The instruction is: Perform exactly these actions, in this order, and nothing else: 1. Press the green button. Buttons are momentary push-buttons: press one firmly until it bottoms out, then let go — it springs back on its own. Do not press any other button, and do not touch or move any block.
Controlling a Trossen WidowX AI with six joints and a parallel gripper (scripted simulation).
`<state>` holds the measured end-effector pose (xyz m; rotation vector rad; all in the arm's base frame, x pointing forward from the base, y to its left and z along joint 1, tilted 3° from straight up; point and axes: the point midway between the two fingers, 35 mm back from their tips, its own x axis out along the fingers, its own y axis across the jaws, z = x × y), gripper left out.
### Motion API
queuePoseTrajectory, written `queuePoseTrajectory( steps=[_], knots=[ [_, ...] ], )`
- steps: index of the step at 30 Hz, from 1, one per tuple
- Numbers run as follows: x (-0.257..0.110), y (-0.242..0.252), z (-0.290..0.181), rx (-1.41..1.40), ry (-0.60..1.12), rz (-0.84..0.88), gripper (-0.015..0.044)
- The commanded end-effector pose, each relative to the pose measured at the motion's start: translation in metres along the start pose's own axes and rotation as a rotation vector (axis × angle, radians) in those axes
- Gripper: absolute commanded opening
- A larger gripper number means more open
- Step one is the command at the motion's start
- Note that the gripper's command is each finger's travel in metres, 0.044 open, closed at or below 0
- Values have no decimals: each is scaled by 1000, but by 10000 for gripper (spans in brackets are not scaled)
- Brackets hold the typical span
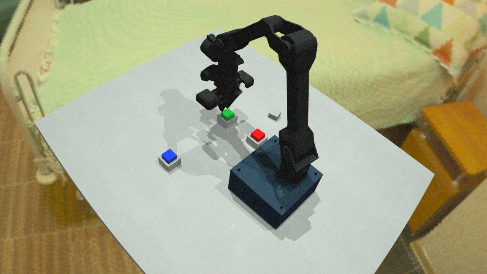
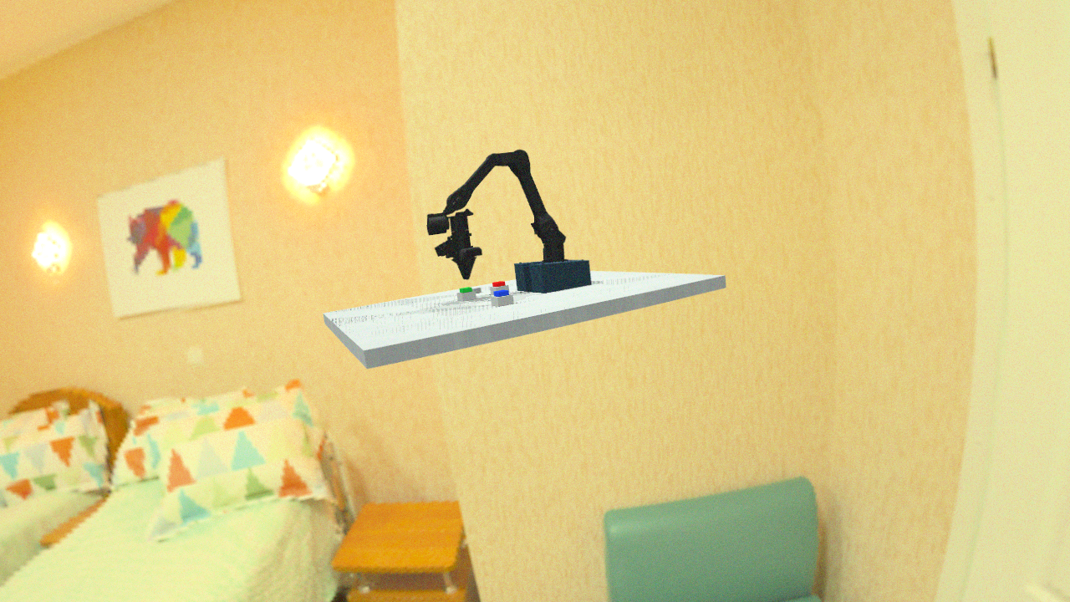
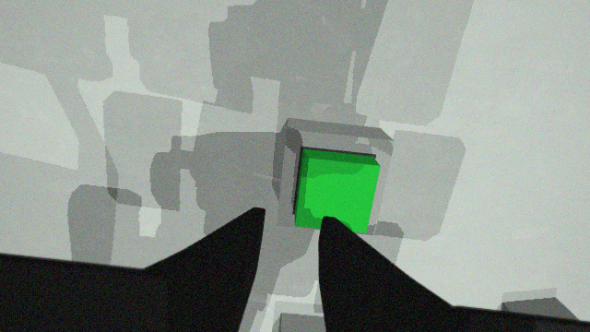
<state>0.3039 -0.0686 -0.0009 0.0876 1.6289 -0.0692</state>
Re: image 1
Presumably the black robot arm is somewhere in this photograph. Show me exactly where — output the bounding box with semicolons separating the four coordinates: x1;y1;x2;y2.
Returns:
200;15;319;188

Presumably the green button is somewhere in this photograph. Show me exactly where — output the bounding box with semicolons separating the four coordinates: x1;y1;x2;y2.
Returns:
217;109;238;128

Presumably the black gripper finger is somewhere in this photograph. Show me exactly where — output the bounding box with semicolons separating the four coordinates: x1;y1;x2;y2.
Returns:
218;98;228;111
225;89;242;108

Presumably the blue button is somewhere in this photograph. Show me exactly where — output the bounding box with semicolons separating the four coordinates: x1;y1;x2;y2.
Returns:
158;148;181;172

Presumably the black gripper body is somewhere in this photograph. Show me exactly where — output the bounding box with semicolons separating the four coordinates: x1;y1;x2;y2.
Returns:
196;70;254;110

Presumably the red button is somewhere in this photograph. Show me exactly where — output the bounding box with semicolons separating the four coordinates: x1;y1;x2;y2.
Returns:
246;128;268;149

